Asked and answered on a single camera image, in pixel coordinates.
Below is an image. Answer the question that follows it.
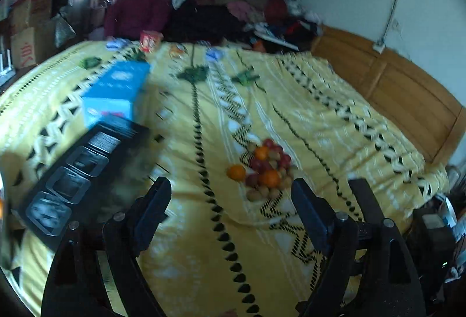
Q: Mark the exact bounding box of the black compartment tray box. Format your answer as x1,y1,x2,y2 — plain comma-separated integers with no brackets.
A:
13,122,153,248

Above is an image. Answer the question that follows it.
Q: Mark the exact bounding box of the silver foil bag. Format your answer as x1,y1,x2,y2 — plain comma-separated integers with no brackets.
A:
53,13,77,48

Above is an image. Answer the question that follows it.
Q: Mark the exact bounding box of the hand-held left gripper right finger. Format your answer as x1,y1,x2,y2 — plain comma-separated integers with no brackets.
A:
293,179,425,317

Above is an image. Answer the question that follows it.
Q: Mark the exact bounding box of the wooden headboard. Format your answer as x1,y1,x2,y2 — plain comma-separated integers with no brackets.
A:
311,24,466,165

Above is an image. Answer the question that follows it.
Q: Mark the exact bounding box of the blue and green carton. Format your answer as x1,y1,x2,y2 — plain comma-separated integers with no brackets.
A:
81,60,151,128

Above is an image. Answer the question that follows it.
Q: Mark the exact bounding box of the small oval orange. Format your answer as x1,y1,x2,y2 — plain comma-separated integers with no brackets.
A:
227,164,247,182

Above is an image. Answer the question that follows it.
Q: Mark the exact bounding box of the brown cardboard box red print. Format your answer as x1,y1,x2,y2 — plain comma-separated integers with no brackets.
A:
9,27,55,70

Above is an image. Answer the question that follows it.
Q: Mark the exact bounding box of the pile of clothes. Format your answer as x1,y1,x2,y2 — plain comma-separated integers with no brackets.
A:
165,0,324,52

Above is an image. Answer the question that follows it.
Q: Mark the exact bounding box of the pile of brown longans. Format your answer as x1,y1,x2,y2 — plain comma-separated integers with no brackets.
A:
246,144,295,201

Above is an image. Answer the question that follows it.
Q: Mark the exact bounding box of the red snack packet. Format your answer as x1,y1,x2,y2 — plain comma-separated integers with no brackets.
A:
140,31,163,53

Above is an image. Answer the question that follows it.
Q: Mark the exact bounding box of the yellow patterned blanket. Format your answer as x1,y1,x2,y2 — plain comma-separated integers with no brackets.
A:
0,40,448,317

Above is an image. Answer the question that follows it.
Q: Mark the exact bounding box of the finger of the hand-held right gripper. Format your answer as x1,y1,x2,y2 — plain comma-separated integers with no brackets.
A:
347,178,386,226

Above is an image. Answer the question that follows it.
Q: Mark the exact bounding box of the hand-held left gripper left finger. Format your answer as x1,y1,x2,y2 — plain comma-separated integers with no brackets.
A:
42,177,172,317

